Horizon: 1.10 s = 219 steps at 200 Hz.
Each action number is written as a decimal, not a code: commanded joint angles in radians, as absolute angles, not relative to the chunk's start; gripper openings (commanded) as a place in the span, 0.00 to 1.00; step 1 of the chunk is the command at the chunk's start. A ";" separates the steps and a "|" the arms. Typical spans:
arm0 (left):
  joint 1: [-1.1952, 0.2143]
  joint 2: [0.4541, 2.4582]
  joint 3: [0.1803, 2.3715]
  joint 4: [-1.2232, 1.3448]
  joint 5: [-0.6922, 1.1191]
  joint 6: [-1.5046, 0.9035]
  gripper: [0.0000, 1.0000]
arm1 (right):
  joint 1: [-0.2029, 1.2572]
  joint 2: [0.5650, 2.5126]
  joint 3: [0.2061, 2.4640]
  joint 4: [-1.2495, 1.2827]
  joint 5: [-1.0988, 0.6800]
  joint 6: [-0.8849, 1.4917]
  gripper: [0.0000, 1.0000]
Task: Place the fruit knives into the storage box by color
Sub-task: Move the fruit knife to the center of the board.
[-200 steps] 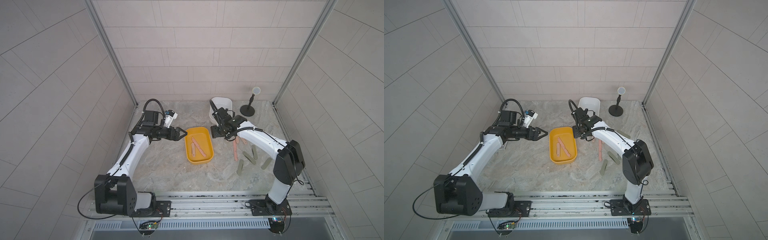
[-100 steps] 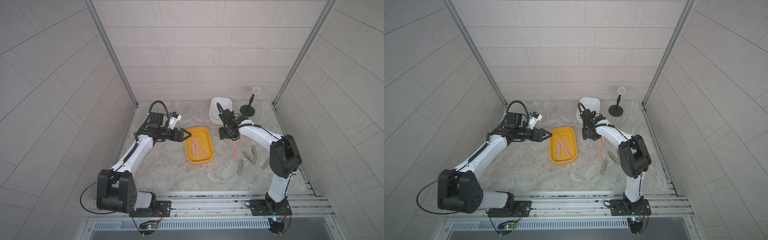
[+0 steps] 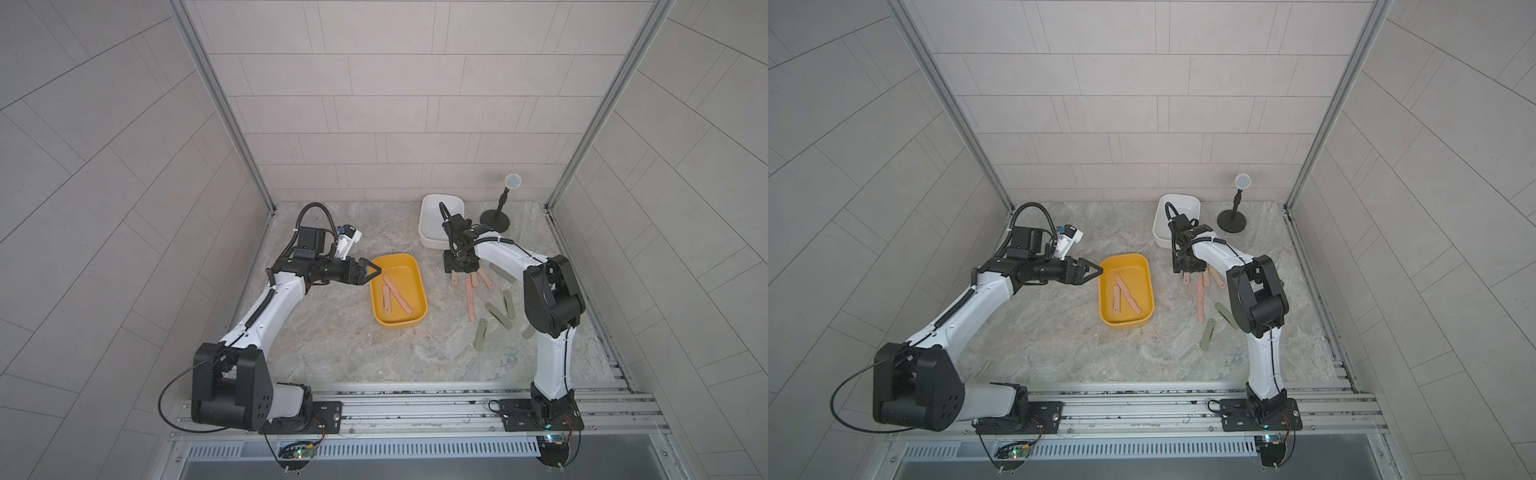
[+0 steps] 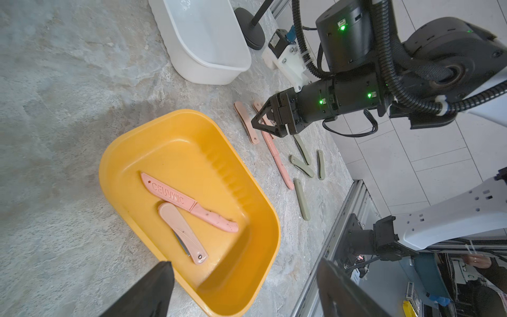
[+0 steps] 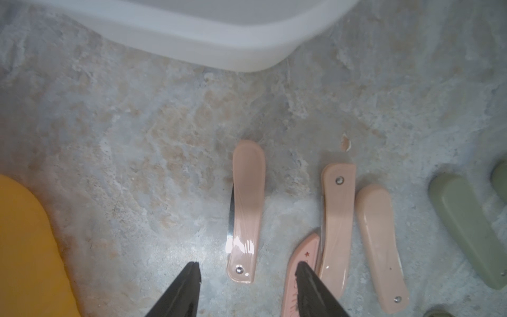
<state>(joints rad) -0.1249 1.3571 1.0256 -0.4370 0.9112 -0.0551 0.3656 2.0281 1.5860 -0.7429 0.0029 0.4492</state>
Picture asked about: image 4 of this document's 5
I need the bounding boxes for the aluminium mounting rail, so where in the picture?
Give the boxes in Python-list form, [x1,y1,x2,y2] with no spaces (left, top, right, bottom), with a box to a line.
[291,180,381,316]

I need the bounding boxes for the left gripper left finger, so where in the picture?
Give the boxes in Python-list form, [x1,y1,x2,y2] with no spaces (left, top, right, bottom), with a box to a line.
[100,262,175,317]

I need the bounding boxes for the yellow plastic storage box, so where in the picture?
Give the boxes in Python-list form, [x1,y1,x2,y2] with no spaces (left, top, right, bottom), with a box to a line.
[99,110,281,316]

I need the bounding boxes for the pink fruit knife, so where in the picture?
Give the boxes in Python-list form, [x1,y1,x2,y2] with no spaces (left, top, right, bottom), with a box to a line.
[158,203,208,265]

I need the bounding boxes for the long pink open knife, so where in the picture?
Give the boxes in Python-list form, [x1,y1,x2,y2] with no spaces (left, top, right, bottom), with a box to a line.
[261,131,294,190]

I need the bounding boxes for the green folded knife right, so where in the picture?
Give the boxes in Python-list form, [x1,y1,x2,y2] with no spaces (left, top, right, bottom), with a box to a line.
[317,149,326,180]

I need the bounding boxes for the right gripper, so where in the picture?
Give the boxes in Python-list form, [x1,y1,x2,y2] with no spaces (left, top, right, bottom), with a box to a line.
[251,77,382,137]

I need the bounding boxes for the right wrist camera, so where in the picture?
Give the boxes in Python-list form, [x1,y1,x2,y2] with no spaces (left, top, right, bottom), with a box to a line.
[261,29,312,92]

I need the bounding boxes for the green folded knife front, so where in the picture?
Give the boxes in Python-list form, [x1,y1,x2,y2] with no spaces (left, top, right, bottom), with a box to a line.
[293,178,311,221]

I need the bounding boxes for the white plastic storage box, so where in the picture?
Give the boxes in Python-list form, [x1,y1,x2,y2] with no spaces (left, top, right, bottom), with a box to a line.
[149,0,252,85]

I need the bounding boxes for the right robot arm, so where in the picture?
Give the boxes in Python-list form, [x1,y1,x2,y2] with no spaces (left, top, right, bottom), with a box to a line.
[251,1,506,261]

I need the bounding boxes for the long pink ceramic knife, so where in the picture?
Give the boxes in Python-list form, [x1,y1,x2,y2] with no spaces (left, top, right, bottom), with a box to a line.
[141,172,239,233]

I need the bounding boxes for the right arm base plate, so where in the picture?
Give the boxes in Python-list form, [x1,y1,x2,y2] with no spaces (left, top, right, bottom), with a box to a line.
[335,214,418,268]

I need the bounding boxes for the green folded knife centre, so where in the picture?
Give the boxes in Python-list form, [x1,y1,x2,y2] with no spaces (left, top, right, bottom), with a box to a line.
[289,155,315,178]

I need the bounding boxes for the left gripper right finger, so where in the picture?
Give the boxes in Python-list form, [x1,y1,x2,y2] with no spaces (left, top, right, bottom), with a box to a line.
[316,258,389,317]

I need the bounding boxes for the black stand with round disc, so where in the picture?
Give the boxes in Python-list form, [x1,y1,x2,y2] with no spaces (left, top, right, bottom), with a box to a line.
[234,0,273,51]

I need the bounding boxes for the green folded knife upright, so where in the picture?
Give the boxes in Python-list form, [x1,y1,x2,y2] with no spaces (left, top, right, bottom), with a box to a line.
[293,134,312,165]

